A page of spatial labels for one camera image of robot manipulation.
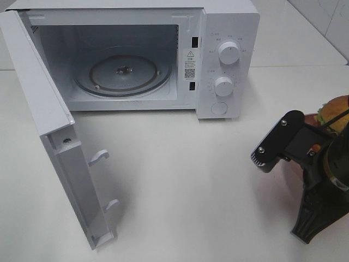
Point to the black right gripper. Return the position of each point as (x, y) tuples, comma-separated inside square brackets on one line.
[(324, 200)]

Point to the pink round plate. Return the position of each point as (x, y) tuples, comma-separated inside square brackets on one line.
[(291, 169)]

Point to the burger with lettuce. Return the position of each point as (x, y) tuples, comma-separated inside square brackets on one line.
[(332, 109)]

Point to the round white door button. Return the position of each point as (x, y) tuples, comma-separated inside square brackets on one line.
[(219, 108)]

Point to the white microwave door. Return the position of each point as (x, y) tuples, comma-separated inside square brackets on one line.
[(55, 126)]

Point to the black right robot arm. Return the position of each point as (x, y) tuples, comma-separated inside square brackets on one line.
[(335, 151)]

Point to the lower white timer knob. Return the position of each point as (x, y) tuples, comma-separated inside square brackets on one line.
[(224, 86)]

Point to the upper white control knob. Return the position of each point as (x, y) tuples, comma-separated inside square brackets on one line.
[(229, 52)]

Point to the white microwave oven body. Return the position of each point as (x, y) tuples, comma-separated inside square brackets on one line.
[(191, 29)]

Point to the glass microwave turntable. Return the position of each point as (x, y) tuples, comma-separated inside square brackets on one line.
[(123, 71)]

